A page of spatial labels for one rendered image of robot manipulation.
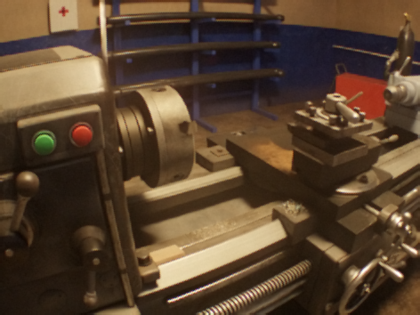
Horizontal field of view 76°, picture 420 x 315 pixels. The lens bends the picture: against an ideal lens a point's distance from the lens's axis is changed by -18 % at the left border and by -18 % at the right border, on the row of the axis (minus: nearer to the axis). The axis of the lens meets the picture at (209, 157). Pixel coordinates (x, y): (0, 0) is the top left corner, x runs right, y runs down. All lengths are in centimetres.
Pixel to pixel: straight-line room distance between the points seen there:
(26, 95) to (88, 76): 10
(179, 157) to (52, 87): 36
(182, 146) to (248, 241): 31
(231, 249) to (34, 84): 60
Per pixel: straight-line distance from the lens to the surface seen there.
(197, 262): 79
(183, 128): 74
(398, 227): 97
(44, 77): 50
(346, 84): 397
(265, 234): 88
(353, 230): 90
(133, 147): 72
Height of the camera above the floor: 139
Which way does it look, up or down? 25 degrees down
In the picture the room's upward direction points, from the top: straight up
